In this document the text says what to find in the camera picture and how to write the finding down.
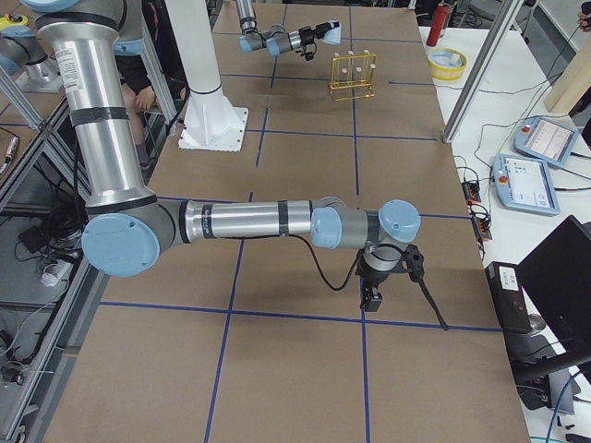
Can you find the yellow bowl with blue lid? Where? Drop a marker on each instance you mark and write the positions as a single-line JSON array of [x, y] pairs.
[[446, 64]]

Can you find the blue teach pendant near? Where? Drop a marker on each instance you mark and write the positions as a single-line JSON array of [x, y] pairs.
[[524, 184]]

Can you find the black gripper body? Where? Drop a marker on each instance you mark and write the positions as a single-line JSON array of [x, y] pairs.
[[375, 280], [305, 34]]

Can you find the red cylindrical bottle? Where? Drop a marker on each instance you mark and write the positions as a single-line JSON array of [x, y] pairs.
[[439, 18]]

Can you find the black box device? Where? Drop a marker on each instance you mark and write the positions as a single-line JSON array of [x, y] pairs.
[[508, 297]]

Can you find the grey aluminium frame post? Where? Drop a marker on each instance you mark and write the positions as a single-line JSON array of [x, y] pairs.
[[495, 37]]

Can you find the black computer monitor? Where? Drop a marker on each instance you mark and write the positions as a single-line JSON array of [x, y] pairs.
[[556, 277]]

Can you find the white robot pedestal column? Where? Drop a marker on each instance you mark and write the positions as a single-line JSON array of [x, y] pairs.
[[192, 29]]

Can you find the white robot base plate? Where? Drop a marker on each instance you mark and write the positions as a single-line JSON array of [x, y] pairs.
[[212, 130]]

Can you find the blue teach pendant far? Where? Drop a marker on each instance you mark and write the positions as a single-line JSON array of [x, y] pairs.
[[545, 139]]

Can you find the gold wire cup holder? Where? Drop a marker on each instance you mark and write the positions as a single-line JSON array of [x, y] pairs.
[[352, 76]]

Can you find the light blue plastic cup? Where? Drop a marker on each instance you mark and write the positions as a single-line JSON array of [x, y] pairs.
[[333, 32]]

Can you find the blue teach pendant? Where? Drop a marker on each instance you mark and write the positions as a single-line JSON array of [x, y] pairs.
[[524, 184], [545, 139]]

